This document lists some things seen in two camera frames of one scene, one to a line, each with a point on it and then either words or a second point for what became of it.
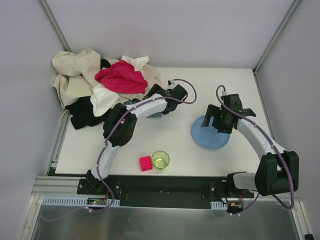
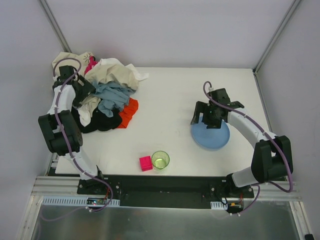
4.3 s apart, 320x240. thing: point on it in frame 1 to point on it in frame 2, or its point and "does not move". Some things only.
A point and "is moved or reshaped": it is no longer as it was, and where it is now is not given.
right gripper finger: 211,110 to 200,108
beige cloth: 75,75 is moved or reshaped
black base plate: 165,191 does not move
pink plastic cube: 146,163 does not move
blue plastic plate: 208,137 does not move
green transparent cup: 160,159 does not move
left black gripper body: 155,90 to 83,88
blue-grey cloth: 131,101 to 114,97
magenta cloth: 122,78 to 92,63
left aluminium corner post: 49,15 does not move
